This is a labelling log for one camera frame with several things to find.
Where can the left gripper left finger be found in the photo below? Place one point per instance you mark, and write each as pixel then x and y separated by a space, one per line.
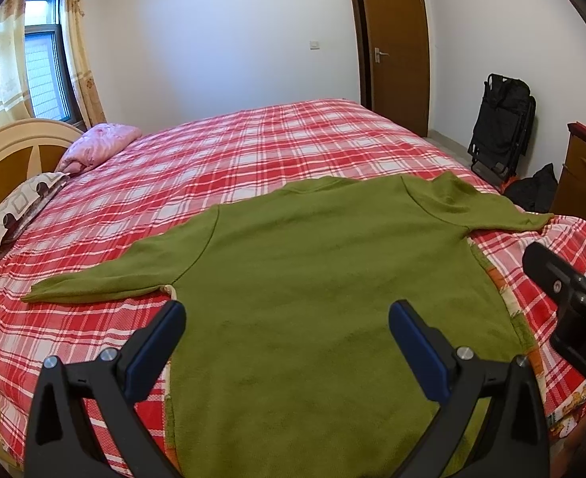
pixel 61 441

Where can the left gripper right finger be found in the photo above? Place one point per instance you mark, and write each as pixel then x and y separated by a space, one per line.
pixel 513 438

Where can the green striped knit sweater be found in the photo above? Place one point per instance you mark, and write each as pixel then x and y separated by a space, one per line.
pixel 288 367

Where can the brown wooden dresser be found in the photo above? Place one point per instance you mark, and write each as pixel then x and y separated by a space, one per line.
pixel 570 199

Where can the black bag on floor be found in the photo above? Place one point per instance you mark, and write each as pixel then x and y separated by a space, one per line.
pixel 534 194

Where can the black folded stroller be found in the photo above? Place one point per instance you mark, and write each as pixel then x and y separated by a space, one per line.
pixel 502 131

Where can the patterned white brown pillow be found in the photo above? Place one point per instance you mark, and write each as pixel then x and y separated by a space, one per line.
pixel 24 203

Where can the red plaid bed cover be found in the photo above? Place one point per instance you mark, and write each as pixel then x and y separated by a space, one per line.
pixel 159 181

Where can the beige wooden headboard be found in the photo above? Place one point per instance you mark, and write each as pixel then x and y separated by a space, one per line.
pixel 30 147

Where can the pink pillow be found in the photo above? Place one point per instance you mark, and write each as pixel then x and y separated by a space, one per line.
pixel 96 146

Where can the beige curtain left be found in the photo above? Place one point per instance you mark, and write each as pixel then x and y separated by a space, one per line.
pixel 15 102

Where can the beige curtain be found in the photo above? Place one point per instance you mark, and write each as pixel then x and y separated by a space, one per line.
pixel 81 77
pixel 15 102

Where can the brown wooden door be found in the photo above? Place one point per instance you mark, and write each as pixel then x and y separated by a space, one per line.
pixel 394 60

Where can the beige curtain right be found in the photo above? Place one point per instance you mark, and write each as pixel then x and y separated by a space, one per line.
pixel 81 77

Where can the window with dark frame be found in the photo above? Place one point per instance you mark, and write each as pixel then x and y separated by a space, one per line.
pixel 49 82

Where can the white wall switch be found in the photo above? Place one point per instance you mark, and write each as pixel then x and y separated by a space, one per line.
pixel 314 44

